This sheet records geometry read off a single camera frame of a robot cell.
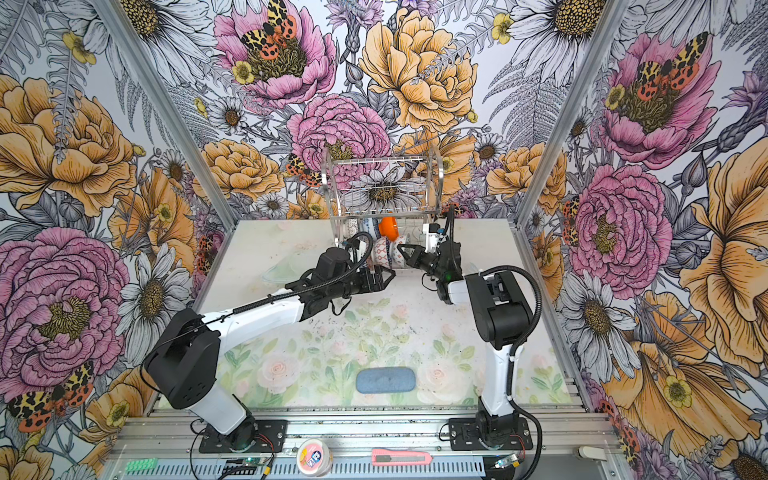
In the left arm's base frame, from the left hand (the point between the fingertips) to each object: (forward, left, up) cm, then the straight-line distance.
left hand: (384, 283), depth 85 cm
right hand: (+14, -5, -3) cm, 15 cm away
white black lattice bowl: (+24, +11, -3) cm, 27 cm away
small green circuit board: (-39, +31, -16) cm, 52 cm away
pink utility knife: (-39, -3, -15) cm, 42 cm away
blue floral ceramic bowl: (+25, +4, -3) cm, 26 cm away
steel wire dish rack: (+44, +1, -10) cm, 45 cm away
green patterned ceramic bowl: (+12, -4, -5) cm, 14 cm away
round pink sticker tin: (-40, +14, -5) cm, 42 cm away
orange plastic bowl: (+27, -2, -5) cm, 27 cm away
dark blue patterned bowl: (+14, +1, -4) cm, 15 cm away
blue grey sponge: (-22, +3, -13) cm, 26 cm away
